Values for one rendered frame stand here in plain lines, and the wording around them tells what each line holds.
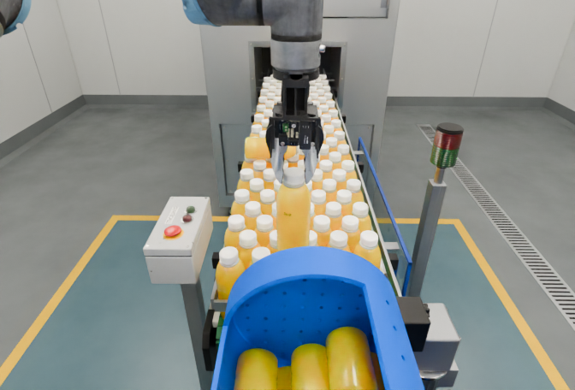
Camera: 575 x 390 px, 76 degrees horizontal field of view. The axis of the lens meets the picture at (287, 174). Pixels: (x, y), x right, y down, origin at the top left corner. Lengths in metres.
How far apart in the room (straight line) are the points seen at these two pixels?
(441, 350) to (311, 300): 0.45
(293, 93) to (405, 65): 4.46
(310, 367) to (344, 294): 0.12
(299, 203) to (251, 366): 0.28
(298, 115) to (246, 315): 0.35
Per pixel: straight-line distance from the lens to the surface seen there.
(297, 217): 0.69
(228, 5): 0.54
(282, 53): 0.55
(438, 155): 1.01
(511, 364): 2.18
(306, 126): 0.57
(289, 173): 0.67
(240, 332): 0.71
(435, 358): 1.04
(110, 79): 5.40
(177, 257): 0.82
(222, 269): 0.81
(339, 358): 0.59
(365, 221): 0.95
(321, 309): 0.66
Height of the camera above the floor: 1.60
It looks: 29 degrees down
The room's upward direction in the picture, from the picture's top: straight up
